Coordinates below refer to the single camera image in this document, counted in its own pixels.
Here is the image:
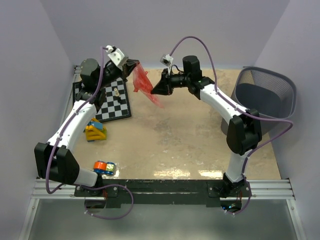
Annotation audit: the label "purple cable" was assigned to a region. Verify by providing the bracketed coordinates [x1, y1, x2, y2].
[168, 35, 294, 216]
[45, 45, 135, 221]

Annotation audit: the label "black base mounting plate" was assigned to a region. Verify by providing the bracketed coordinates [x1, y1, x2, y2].
[74, 179, 252, 209]

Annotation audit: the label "yellow blue toy blocks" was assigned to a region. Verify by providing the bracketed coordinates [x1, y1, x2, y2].
[84, 118, 107, 142]

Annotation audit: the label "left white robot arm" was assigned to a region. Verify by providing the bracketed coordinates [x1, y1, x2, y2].
[34, 58, 139, 196]

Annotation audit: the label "beige chess piece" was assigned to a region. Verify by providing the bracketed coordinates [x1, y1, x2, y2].
[114, 88, 120, 98]

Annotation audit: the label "orange tape roll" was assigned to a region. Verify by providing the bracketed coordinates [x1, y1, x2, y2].
[93, 161, 107, 174]

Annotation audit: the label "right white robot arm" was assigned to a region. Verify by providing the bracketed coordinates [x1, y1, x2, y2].
[151, 54, 262, 197]

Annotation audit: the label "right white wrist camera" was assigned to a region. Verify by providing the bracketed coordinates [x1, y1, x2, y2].
[160, 54, 174, 74]

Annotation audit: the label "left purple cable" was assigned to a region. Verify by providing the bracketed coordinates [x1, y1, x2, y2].
[45, 45, 135, 221]

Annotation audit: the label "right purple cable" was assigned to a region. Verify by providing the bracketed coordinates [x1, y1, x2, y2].
[168, 35, 294, 216]

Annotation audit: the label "grey mesh trash bin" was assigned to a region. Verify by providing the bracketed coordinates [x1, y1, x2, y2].
[230, 66, 297, 119]

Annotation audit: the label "red plastic trash bag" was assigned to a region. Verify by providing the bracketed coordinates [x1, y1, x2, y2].
[132, 63, 164, 109]

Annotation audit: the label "black white chessboard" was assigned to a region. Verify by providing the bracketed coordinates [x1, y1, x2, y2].
[72, 76, 132, 123]

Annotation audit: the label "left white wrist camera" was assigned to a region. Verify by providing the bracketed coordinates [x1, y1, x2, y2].
[104, 45, 128, 71]

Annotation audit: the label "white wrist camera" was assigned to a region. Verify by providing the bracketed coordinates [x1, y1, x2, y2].
[160, 54, 174, 74]
[104, 45, 128, 71]

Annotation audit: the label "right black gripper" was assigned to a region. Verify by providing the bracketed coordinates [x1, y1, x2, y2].
[151, 68, 191, 96]

